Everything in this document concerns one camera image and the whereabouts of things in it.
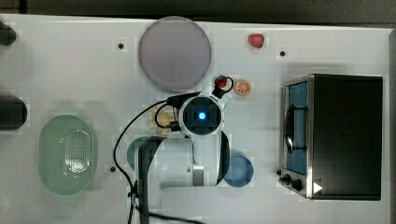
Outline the green cup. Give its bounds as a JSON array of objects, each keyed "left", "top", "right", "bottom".
[{"left": 127, "top": 136, "right": 152, "bottom": 171}]

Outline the black cylinder at table edge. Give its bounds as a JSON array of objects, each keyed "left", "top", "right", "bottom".
[{"left": 0, "top": 21, "right": 17, "bottom": 46}]

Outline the green oval strainer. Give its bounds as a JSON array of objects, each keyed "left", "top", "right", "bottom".
[{"left": 38, "top": 115, "right": 97, "bottom": 195}]

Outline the peeled banana toy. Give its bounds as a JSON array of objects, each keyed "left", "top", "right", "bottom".
[{"left": 149, "top": 106, "right": 177, "bottom": 135}]

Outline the grey round plate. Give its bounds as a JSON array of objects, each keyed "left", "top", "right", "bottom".
[{"left": 138, "top": 16, "right": 212, "bottom": 91}]

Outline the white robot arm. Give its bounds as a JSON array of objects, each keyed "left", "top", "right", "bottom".
[{"left": 134, "top": 85, "right": 230, "bottom": 224}]

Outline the red strawberry toy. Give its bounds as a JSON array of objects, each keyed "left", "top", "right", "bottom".
[{"left": 215, "top": 75, "right": 227, "bottom": 88}]

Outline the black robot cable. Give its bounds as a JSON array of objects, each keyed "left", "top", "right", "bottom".
[{"left": 112, "top": 91, "right": 206, "bottom": 224}]

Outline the red apple toy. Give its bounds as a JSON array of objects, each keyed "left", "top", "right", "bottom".
[{"left": 247, "top": 34, "right": 265, "bottom": 49}]

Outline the orange slice toy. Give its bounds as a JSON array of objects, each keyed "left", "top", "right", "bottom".
[{"left": 234, "top": 80, "right": 251, "bottom": 96}]

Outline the blue cup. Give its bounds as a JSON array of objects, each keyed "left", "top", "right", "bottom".
[{"left": 224, "top": 156, "right": 254, "bottom": 188}]

